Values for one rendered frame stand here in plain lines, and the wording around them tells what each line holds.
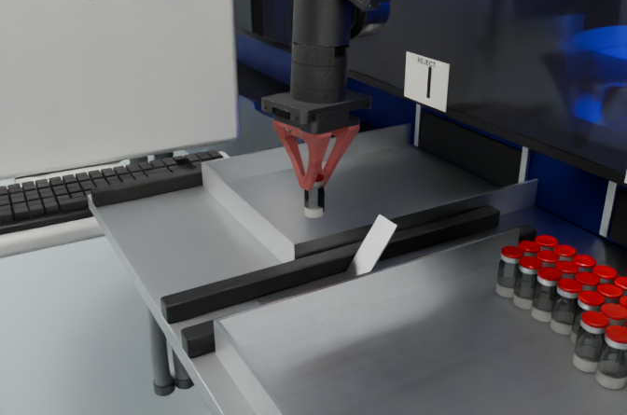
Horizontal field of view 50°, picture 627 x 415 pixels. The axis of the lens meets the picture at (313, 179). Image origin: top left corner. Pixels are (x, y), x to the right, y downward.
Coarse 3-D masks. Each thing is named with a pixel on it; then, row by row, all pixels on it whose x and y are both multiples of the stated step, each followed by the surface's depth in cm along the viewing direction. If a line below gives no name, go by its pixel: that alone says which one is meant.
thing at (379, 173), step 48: (384, 144) 101; (240, 192) 86; (288, 192) 86; (336, 192) 86; (384, 192) 86; (432, 192) 86; (480, 192) 86; (528, 192) 82; (288, 240) 67; (336, 240) 69
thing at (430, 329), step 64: (448, 256) 65; (256, 320) 56; (320, 320) 60; (384, 320) 60; (448, 320) 60; (512, 320) 60; (256, 384) 48; (320, 384) 52; (384, 384) 52; (448, 384) 52; (512, 384) 52; (576, 384) 52
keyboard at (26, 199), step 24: (120, 168) 109; (144, 168) 108; (168, 168) 109; (192, 168) 111; (0, 192) 99; (24, 192) 100; (48, 192) 99; (72, 192) 100; (0, 216) 92; (24, 216) 94; (48, 216) 94; (72, 216) 96
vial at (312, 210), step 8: (320, 184) 71; (304, 192) 71; (312, 192) 71; (320, 192) 71; (304, 200) 72; (312, 200) 71; (320, 200) 71; (304, 208) 72; (312, 208) 71; (320, 208) 72; (312, 216) 72; (320, 216) 72
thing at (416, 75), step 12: (408, 60) 87; (420, 60) 85; (432, 60) 82; (408, 72) 87; (420, 72) 85; (432, 72) 83; (444, 72) 81; (408, 84) 88; (420, 84) 86; (432, 84) 83; (444, 84) 81; (408, 96) 88; (420, 96) 86; (432, 96) 84; (444, 96) 82; (444, 108) 82
